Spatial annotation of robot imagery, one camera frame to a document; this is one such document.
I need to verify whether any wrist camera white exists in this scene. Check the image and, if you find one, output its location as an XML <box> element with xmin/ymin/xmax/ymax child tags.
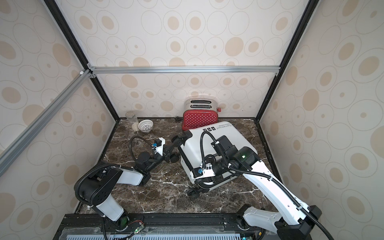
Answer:
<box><xmin>153</xmin><ymin>138</ymin><xmax>166</xmax><ymax>156</ymax></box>
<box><xmin>191</xmin><ymin>168</ymin><xmax>216</xmax><ymax>185</ymax></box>

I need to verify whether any white perforated strainer bowl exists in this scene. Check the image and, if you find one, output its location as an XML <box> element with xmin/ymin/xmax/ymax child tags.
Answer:
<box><xmin>138</xmin><ymin>120</ymin><xmax>154</xmax><ymax>133</ymax></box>

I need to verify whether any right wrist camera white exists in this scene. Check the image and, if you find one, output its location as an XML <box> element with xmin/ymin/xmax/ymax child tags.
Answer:
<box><xmin>191</xmin><ymin>168</ymin><xmax>216</xmax><ymax>185</ymax></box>

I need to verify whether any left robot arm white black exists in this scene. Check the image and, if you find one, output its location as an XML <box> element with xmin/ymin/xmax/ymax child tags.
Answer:
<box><xmin>74</xmin><ymin>136</ymin><xmax>184</xmax><ymax>224</ymax></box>

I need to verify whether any red and silver toaster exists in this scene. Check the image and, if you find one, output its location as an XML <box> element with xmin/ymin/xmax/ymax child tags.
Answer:
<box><xmin>182</xmin><ymin>99</ymin><xmax>221</xmax><ymax>131</ymax></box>

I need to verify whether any horizontal aluminium frame bar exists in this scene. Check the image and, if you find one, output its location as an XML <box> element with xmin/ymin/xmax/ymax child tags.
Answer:
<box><xmin>90</xmin><ymin>66</ymin><xmax>280</xmax><ymax>74</ymax></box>

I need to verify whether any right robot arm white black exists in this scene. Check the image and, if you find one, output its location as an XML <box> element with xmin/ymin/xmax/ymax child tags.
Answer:
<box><xmin>200</xmin><ymin>131</ymin><xmax>333</xmax><ymax>240</ymax></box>

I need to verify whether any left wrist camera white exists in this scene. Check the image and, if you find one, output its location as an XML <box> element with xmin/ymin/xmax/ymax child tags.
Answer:
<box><xmin>153</xmin><ymin>138</ymin><xmax>166</xmax><ymax>156</ymax></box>

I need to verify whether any clear glass jar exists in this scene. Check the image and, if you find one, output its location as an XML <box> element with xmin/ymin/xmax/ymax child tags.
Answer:
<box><xmin>126</xmin><ymin>111</ymin><xmax>139</xmax><ymax>132</ymax></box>

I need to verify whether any diagonal aluminium frame bar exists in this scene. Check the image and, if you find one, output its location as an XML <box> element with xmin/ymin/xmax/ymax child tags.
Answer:
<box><xmin>1</xmin><ymin>70</ymin><xmax>91</xmax><ymax>175</ymax></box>

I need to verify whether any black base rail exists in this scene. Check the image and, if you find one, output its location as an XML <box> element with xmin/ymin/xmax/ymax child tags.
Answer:
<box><xmin>54</xmin><ymin>213</ymin><xmax>279</xmax><ymax>240</ymax></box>

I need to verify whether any white hard-shell suitcase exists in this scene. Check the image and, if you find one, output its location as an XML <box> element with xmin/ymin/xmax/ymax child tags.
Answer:
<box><xmin>177</xmin><ymin>122</ymin><xmax>260</xmax><ymax>201</ymax></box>

